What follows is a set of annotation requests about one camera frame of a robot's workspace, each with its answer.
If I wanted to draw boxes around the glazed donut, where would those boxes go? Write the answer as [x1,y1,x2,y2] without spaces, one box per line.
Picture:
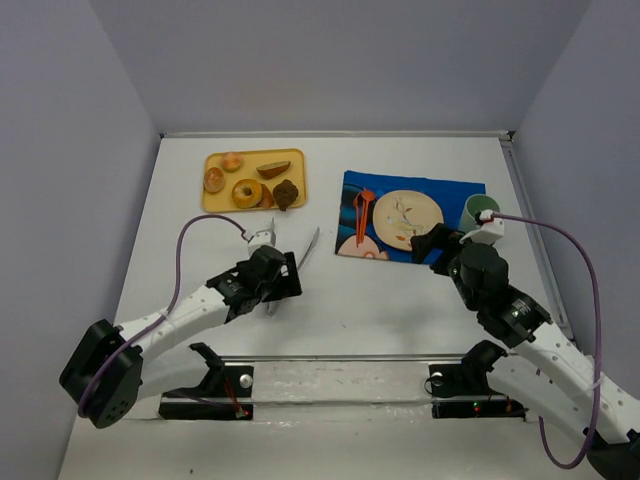
[231,178,263,209]

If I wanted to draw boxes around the round bun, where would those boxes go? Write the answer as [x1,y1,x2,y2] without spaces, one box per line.
[220,152,244,172]
[203,167,225,194]

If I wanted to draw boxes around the beige floral plate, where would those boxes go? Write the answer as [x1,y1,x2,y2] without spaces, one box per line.
[372,190,444,252]

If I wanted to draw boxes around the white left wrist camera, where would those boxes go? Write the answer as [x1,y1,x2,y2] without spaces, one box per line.
[247,229,276,257]

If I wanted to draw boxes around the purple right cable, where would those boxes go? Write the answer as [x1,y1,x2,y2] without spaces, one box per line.
[477,209,601,470]

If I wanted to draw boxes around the small croissant piece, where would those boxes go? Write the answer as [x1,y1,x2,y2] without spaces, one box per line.
[257,184,275,209]

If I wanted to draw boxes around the orange plastic spoon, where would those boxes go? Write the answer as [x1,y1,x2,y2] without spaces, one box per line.
[361,188,376,244]

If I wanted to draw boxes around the blue patterned placemat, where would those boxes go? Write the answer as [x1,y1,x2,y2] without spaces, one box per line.
[334,170,486,263]

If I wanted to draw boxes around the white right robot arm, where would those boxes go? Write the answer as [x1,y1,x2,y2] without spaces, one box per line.
[410,223,639,479]

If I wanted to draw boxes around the green cup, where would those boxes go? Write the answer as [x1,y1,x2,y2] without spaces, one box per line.
[458,194,501,233]

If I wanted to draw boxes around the half baguette slice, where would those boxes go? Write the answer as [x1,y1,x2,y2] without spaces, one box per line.
[256,161,291,180]

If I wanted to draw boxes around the metal tongs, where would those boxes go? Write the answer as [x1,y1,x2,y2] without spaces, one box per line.
[266,227,321,317]

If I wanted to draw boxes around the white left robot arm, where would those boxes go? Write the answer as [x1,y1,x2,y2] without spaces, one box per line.
[59,245,302,429]

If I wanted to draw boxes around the round bun top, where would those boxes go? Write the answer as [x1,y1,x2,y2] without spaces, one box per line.
[220,152,244,172]

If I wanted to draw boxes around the yellow tray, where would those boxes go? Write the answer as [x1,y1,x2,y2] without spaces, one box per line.
[201,148,307,213]

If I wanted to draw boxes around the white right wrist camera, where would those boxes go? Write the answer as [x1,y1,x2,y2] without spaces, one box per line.
[459,209,505,245]

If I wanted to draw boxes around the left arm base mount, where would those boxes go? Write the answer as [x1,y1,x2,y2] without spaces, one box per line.
[158,342,254,421]

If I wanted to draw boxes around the round bun left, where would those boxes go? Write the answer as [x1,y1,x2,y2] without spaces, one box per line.
[203,167,225,194]

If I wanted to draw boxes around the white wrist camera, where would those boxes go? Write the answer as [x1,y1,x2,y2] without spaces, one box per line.
[247,229,276,257]
[459,209,505,245]

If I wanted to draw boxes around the dark brown bread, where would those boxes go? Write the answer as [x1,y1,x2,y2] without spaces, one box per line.
[272,179,299,211]

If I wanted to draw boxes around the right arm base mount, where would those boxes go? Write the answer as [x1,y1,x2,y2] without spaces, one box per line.
[424,340,527,420]

